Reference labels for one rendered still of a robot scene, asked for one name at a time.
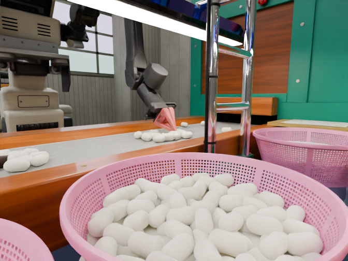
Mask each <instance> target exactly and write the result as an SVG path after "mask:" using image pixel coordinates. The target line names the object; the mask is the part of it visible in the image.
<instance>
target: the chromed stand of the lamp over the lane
mask: <svg viewBox="0 0 348 261"><path fill-rule="evenodd" d="M230 1H233V0H202V1H199V2H197V3H196V4H195V5H196V6H197V8H199V9H200V10H203V11H205V9H206V10H207V33H206V76H205V79H206V84H205V135H204V153H215V147H216V113H217V112H226V111H238V110H241V125H240V149H239V154H238V155H235V156H241V157H247V158H252V159H254V154H251V153H249V149H250V129H251V109H252V89H253V69H254V49H255V29H256V8H257V0H246V10H245V33H244V49H242V48H238V47H235V46H232V45H229V44H226V43H223V42H220V41H219V18H220V7H221V4H223V3H226V2H230ZM219 53H222V54H227V55H231V56H235V57H239V58H242V59H243V79H242V102H225V103H217V91H218V78H219V77H218V55H219Z"/></svg>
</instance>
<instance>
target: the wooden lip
mask: <svg viewBox="0 0 348 261"><path fill-rule="evenodd" d="M225 102H242V97H217V103H225ZM277 111H278V97H252V109H251V115H268V116H272V115H277ZM217 113H232V114H241V110H238V111H226V112H217Z"/></svg>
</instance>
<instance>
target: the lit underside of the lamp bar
mask: <svg viewBox="0 0 348 261"><path fill-rule="evenodd" d="M68 1H71V2H74V3H78V4H81V5H85V6H88V7H92V8H95V9H99V10H102V11H106V12H109V13H112V14H115V15H119V16H123V17H126V18H129V19H133V20H136V21H140V22H143V23H147V24H151V25H154V26H157V27H161V28H164V29H167V30H170V31H174V32H177V33H181V34H184V35H188V36H191V37H195V38H198V39H202V40H205V41H206V33H207V32H205V31H202V30H199V29H197V28H194V27H191V26H188V25H185V24H182V23H179V22H176V21H173V20H170V19H167V18H164V17H161V16H158V15H156V14H153V13H150V12H147V11H144V10H141V9H138V8H135V7H132V6H129V5H126V4H123V3H120V2H117V1H114V0H68ZM219 41H220V42H223V43H225V44H229V45H232V46H236V45H241V43H238V42H235V41H232V40H229V39H226V38H224V37H221V36H219Z"/></svg>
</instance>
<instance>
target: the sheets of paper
mask: <svg viewBox="0 0 348 261"><path fill-rule="evenodd" d="M282 123H289V124H304V125H319V126H333V127H347V126H348V123H344V122H327V121H311V120H295V119H293V120H289V121H285V122H282Z"/></svg>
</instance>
